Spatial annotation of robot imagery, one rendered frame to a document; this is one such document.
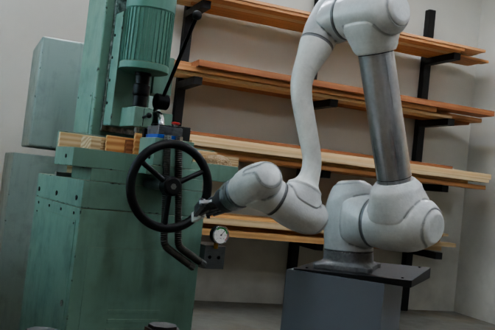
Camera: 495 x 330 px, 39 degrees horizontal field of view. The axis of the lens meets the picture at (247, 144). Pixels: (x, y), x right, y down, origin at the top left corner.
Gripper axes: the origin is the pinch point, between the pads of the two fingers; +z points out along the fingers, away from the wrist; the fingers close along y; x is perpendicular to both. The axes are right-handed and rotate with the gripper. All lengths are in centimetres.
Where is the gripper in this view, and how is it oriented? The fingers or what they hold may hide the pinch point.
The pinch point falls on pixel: (198, 214)
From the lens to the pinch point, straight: 218.4
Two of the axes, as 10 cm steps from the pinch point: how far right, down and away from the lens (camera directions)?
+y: -8.5, -1.2, -5.0
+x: 0.7, 9.3, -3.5
